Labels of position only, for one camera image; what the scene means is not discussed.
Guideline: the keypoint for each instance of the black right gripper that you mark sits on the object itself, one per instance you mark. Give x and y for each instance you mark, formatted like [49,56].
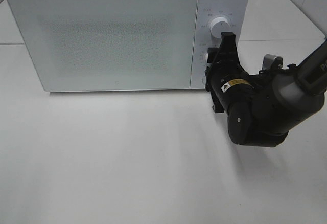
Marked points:
[226,81]

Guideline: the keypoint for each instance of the white microwave knob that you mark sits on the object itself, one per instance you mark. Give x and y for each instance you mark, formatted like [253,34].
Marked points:
[219,25]
[205,58]

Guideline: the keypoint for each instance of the white microwave door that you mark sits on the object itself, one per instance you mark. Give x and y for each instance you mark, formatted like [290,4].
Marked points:
[105,45]

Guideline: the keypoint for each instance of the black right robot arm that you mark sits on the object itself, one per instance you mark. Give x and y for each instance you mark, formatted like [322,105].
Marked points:
[261,109]

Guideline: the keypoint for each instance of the white microwave oven body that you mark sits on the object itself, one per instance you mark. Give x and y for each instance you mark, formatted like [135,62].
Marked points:
[219,1]

